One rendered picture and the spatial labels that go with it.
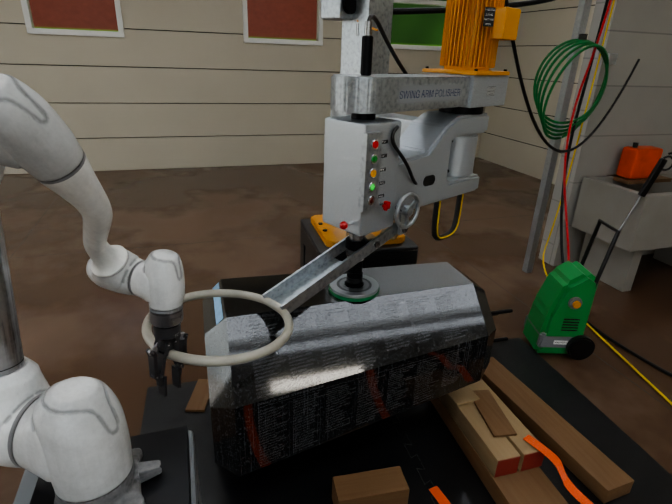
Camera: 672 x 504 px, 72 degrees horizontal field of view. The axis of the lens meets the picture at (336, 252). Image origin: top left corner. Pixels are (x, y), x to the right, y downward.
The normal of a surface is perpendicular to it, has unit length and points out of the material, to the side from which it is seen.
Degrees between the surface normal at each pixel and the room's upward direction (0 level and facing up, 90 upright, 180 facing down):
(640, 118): 90
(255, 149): 90
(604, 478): 0
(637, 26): 90
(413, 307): 45
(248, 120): 90
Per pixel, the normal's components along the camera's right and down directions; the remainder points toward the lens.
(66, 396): 0.10, -0.93
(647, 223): 0.31, 0.38
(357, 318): 0.25, -0.38
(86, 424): 0.68, -0.09
